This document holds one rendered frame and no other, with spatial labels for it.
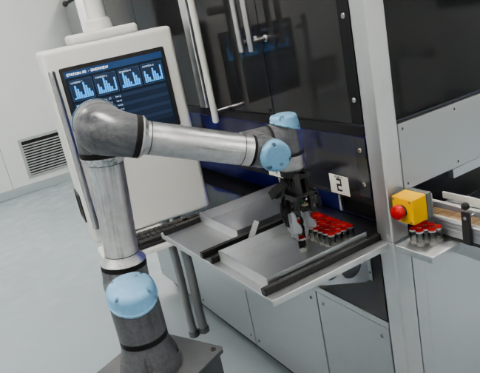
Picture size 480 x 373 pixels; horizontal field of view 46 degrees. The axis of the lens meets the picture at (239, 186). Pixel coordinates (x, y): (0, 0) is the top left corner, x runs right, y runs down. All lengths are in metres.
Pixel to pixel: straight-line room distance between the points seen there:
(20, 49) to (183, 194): 4.63
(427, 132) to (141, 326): 0.91
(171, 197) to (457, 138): 1.14
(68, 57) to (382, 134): 1.18
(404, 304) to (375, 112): 0.57
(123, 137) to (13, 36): 5.56
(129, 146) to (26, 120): 5.56
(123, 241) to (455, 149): 0.97
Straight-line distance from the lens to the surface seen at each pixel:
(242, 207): 2.07
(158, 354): 1.40
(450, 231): 1.63
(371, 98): 1.51
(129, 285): 1.37
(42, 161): 6.84
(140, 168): 2.27
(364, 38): 1.49
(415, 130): 1.62
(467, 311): 1.98
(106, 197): 1.40
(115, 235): 1.42
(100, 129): 1.24
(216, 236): 1.87
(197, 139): 1.27
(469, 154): 1.80
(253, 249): 1.72
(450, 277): 1.86
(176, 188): 2.33
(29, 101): 6.77
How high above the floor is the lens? 1.59
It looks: 18 degrees down
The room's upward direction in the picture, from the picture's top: 11 degrees counter-clockwise
